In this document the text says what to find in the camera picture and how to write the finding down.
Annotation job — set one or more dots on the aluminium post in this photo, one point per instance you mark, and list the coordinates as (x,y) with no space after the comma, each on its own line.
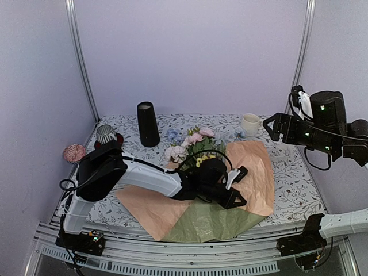
(76,39)
(305,39)

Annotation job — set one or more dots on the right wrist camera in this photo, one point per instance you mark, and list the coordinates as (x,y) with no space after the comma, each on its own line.
(301,101)

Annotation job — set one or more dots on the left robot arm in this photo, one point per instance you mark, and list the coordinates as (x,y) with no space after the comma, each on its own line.
(100,171)

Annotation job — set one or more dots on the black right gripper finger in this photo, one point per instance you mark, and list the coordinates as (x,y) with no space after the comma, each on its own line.
(275,133)
(275,123)

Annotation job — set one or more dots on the cream ceramic mug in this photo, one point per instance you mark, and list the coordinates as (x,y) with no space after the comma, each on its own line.
(251,123)

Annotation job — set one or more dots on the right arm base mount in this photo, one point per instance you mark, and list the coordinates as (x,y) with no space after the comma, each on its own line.
(309,239)

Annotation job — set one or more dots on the left aluminium post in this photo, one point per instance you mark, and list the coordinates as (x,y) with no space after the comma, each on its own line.
(76,39)

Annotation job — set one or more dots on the black white striped cup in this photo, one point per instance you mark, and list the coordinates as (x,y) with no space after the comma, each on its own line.
(105,133)

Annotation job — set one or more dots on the black tall vase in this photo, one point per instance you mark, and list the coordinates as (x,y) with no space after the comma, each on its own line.
(148,128)

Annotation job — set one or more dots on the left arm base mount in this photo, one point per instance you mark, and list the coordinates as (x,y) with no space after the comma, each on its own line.
(92,243)

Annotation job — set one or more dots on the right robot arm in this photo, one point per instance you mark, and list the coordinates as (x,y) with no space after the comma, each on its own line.
(350,170)

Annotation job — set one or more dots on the aluminium frame rail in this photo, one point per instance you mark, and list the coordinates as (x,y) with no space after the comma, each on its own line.
(131,251)

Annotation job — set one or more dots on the red patterned bowl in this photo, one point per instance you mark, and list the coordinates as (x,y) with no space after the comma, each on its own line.
(74,153)

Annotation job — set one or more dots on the green paper flower bouquet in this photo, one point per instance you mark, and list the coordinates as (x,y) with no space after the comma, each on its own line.
(194,147)

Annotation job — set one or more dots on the floral patterned table mat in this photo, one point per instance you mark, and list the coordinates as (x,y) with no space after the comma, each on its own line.
(295,196)

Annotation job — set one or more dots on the right aluminium post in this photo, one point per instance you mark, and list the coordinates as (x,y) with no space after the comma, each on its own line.
(305,39)

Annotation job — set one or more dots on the red floral saucer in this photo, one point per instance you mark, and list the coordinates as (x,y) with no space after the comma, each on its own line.
(120,140)

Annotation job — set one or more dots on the green wrapping paper sheet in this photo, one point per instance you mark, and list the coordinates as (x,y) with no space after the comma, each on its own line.
(204,222)

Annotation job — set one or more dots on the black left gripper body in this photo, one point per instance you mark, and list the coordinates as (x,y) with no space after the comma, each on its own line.
(207,192)

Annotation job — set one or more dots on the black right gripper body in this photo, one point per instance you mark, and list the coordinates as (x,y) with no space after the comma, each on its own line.
(319,138)

